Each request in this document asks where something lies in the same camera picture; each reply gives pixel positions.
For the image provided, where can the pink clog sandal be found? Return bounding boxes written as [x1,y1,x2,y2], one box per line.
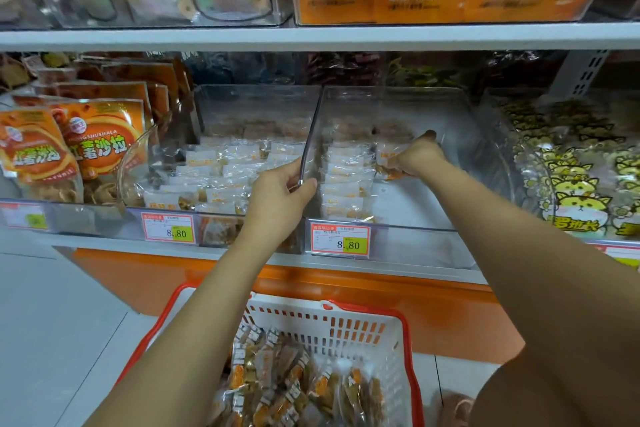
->
[440,394,473,427]

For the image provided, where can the person's right forearm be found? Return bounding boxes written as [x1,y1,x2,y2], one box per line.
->
[420,156,640,427]

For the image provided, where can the yellow hamster snack packets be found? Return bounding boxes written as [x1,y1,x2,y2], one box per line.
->
[495,96,640,239]

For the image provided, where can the person's left forearm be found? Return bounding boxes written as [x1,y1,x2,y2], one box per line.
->
[85,236,293,427]

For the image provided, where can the white red-rimmed shopping basket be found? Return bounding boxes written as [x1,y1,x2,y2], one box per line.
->
[118,282,426,427]

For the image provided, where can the white snack shelf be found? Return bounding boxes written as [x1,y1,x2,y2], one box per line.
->
[0,0,640,288]

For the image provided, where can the orange shelf base panel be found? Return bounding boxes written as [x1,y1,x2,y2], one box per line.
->
[70,246,526,365]

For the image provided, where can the person's left hand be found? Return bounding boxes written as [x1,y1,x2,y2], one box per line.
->
[240,159,320,255]

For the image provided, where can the pile of small brown snacks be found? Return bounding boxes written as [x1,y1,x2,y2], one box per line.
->
[208,322,391,427]

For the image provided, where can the person's right leg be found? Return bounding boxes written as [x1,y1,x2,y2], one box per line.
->
[470,346,640,427]

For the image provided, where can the white yellow price tag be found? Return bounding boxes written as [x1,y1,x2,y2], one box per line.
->
[600,244,640,269]
[140,211,197,245]
[0,201,49,231]
[309,220,372,259]

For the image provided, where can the white wire mesh panel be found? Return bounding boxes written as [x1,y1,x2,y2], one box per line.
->
[0,51,46,95]

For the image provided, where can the person's right hand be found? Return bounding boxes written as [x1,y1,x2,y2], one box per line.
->
[393,129,450,181]

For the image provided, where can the stack of orange packets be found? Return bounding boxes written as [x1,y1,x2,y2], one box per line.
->
[0,56,191,205]

